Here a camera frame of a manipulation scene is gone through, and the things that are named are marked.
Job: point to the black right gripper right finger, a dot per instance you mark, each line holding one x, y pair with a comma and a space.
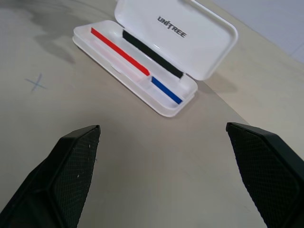
266, 171

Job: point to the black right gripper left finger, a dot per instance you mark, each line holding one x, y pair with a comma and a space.
59, 173

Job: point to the white Unitree pencil case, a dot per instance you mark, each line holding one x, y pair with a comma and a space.
166, 57

